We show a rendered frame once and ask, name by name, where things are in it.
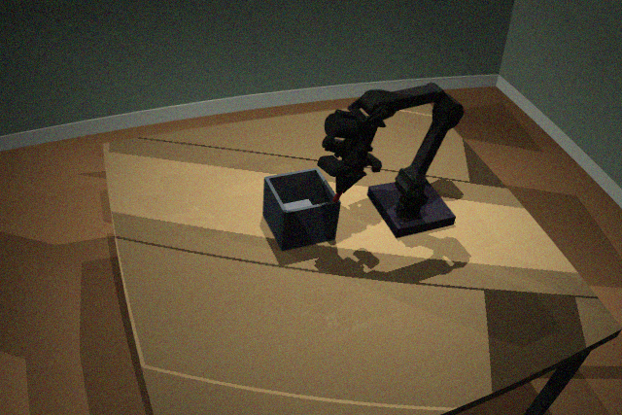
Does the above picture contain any dark red peg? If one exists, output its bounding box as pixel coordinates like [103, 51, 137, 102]
[332, 187, 346, 203]

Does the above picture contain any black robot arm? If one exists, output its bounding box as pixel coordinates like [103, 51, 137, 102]
[322, 83, 464, 222]

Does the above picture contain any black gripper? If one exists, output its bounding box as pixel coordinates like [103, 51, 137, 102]
[317, 138, 382, 194]

